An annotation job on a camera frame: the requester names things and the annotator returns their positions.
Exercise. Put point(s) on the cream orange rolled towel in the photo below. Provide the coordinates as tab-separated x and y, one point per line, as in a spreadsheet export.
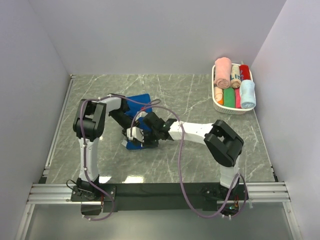
219	95

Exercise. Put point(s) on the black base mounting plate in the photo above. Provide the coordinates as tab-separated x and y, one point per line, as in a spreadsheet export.
158	196

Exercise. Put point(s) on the beige rolled towel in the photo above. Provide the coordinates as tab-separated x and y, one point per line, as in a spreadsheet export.
235	79

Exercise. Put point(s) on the aluminium rail frame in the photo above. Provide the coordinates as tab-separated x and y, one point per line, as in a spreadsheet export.
258	192

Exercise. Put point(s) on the white plastic basket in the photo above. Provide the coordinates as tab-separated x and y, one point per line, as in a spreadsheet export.
222	109

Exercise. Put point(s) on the red rolled towel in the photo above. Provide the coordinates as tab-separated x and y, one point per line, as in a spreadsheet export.
245	73

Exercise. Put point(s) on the pink rolled towel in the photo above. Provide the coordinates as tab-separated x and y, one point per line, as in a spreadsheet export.
223	67

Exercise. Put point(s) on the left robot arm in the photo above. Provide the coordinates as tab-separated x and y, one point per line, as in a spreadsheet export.
89	125

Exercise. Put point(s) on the light blue towel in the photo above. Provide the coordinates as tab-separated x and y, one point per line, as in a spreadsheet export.
247	94

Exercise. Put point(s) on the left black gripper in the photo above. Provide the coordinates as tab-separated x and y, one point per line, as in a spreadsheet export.
125	133

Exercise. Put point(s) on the magenta rolled towel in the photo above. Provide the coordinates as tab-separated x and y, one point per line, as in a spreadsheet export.
237	98

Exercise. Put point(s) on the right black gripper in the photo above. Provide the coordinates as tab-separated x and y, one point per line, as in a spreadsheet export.
146	143

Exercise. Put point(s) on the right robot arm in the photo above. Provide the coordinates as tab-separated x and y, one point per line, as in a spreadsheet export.
224	144

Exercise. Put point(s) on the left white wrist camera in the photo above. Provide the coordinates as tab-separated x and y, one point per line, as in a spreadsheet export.
135	132

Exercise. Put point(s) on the green rolled towel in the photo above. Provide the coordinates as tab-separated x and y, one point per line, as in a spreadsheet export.
229	97

